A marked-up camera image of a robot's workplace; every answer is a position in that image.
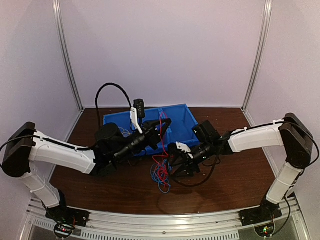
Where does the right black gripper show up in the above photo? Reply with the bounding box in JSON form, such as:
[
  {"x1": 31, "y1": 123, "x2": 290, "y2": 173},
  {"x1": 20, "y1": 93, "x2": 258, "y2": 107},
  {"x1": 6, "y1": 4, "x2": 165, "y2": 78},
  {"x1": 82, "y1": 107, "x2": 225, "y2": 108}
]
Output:
[{"x1": 170, "y1": 140, "x2": 214, "y2": 178}]

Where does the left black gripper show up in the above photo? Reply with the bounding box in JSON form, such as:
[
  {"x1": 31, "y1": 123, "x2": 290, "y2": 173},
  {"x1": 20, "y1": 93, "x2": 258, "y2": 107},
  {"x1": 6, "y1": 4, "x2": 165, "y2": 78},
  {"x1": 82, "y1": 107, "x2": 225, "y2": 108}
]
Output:
[{"x1": 113, "y1": 117, "x2": 172, "y2": 164}]

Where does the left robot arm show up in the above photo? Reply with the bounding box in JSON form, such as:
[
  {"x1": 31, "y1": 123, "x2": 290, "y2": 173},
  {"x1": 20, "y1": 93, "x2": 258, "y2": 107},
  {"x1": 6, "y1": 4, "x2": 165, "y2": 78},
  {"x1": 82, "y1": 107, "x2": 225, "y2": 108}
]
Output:
[{"x1": 0, "y1": 118, "x2": 172, "y2": 222}]

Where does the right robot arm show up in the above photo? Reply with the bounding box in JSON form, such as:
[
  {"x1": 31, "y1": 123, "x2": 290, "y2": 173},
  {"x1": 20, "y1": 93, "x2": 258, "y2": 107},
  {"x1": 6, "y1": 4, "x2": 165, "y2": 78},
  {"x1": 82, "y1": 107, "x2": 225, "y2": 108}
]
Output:
[{"x1": 166, "y1": 113, "x2": 318, "y2": 221}]

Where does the blue three-compartment bin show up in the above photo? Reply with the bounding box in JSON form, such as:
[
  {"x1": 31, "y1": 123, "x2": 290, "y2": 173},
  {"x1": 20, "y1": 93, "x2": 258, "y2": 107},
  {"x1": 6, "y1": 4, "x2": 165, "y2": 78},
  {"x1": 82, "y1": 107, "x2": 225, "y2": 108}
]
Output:
[{"x1": 102, "y1": 103, "x2": 200, "y2": 158}]

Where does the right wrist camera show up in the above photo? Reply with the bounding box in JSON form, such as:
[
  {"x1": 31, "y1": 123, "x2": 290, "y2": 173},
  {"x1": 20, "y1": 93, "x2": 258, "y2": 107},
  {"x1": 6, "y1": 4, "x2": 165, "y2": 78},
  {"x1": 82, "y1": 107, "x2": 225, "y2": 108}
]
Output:
[{"x1": 168, "y1": 141, "x2": 191, "y2": 155}]

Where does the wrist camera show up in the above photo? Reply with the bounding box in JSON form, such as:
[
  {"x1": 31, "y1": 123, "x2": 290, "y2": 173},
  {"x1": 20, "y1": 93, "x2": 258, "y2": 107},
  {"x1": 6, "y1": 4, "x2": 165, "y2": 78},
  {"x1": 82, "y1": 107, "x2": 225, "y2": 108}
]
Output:
[
  {"x1": 130, "y1": 98, "x2": 146, "y2": 134},
  {"x1": 168, "y1": 141, "x2": 191, "y2": 155}
]

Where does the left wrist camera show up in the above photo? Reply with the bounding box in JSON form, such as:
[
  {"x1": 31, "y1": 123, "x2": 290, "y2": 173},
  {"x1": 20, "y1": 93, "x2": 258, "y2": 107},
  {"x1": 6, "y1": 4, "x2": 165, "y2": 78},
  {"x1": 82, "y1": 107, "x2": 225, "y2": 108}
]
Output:
[{"x1": 130, "y1": 98, "x2": 146, "y2": 134}]

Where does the right black sleeved cable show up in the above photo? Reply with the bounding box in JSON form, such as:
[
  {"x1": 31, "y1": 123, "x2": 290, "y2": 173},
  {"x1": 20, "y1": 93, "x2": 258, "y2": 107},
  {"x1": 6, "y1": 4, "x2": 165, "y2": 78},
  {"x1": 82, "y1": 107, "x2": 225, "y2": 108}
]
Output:
[{"x1": 167, "y1": 142, "x2": 231, "y2": 188}]

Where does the black sleeved cable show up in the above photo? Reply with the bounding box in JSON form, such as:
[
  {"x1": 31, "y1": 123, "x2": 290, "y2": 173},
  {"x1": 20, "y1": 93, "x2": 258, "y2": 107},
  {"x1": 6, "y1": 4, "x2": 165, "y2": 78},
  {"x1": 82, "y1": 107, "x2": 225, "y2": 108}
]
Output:
[
  {"x1": 167, "y1": 142, "x2": 231, "y2": 188},
  {"x1": 94, "y1": 82, "x2": 133, "y2": 131}
]

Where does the left black sleeved cable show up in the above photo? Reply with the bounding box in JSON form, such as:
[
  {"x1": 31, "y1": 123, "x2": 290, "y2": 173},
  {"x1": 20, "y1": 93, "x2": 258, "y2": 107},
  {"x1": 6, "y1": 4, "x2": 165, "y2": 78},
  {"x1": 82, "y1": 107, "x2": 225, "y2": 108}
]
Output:
[{"x1": 94, "y1": 82, "x2": 133, "y2": 131}]

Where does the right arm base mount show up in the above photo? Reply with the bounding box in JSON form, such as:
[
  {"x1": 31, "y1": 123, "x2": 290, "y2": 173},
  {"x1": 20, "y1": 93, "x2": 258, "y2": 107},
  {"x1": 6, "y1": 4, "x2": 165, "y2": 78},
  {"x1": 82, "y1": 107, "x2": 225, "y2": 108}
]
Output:
[{"x1": 238, "y1": 206, "x2": 282, "y2": 238}]

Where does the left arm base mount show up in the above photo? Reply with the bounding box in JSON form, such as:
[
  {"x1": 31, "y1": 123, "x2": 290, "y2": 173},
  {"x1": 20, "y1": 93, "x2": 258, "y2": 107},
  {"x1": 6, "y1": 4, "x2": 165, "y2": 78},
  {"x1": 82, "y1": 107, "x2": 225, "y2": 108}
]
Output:
[{"x1": 45, "y1": 208, "x2": 90, "y2": 239}]

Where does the aluminium front rail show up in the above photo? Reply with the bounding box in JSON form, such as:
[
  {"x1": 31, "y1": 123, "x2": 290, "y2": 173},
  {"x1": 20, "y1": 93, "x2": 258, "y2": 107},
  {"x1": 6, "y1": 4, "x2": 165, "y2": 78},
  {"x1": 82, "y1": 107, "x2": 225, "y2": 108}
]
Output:
[{"x1": 18, "y1": 197, "x2": 311, "y2": 240}]

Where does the right aluminium frame post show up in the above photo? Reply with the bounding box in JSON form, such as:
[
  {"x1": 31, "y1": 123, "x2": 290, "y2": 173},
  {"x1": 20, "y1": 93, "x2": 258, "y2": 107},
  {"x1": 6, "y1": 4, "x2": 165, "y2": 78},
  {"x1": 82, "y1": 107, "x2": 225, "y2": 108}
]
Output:
[{"x1": 241, "y1": 0, "x2": 273, "y2": 112}]

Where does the aluminium frame post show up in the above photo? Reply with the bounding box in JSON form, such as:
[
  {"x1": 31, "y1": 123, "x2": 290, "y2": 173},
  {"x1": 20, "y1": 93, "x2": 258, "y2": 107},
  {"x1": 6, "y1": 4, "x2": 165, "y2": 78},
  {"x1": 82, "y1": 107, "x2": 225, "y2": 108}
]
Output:
[
  {"x1": 241, "y1": 0, "x2": 273, "y2": 112},
  {"x1": 52, "y1": 0, "x2": 84, "y2": 112}
]

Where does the left aluminium frame post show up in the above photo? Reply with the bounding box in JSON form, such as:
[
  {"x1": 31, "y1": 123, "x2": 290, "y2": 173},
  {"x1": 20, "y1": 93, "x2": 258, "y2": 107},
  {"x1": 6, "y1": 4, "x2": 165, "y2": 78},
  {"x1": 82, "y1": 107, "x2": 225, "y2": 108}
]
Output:
[{"x1": 52, "y1": 0, "x2": 84, "y2": 112}]

